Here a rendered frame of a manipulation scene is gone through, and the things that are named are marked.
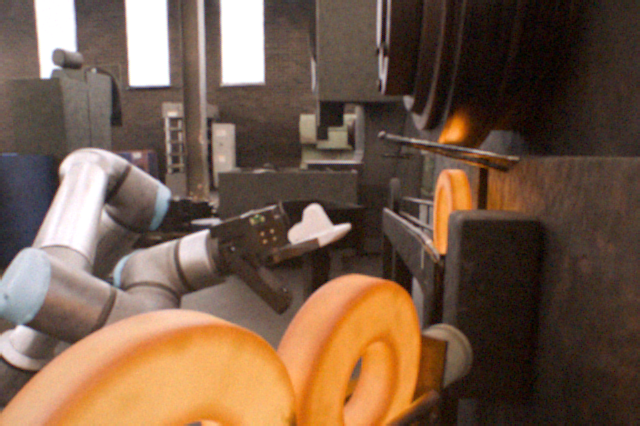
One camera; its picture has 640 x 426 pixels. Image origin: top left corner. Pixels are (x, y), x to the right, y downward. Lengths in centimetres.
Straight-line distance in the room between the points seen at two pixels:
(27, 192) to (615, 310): 390
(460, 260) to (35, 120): 395
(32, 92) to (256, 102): 749
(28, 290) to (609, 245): 62
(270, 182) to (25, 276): 268
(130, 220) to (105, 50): 1170
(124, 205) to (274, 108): 997
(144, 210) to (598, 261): 97
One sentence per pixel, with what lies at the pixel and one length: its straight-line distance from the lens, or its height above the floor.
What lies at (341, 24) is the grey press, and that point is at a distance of 349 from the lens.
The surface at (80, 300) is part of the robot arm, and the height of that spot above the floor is 69.
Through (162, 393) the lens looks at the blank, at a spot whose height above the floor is 78.
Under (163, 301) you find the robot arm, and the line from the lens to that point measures 68.
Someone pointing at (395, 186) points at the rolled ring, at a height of 74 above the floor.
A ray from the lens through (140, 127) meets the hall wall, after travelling 1212.
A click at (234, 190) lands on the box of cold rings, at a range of 323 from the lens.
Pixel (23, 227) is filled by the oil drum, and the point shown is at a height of 32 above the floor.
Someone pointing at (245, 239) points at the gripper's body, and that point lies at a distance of 68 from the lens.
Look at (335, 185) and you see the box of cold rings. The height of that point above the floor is 64.
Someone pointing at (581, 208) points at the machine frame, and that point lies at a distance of 50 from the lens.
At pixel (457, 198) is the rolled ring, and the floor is 80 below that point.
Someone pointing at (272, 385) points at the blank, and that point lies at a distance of 24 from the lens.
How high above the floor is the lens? 87
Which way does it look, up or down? 9 degrees down
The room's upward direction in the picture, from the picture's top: straight up
